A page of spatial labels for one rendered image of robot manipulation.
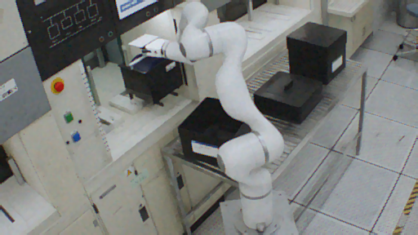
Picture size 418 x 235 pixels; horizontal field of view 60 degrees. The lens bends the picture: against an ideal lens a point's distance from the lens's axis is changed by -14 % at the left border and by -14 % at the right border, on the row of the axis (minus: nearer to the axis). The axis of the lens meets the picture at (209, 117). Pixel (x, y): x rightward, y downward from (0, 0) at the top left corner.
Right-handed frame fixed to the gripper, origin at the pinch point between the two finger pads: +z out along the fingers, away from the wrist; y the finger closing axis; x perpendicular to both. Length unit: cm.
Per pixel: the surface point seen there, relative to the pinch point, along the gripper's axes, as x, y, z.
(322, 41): -23, 83, -53
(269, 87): -38, 45, -38
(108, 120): -34.9, -23.2, 14.8
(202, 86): -29.7, 18.6, -14.7
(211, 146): -38, -10, -43
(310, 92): -39, 51, -60
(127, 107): -34.8, -9.5, 14.2
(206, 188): -100, 14, -10
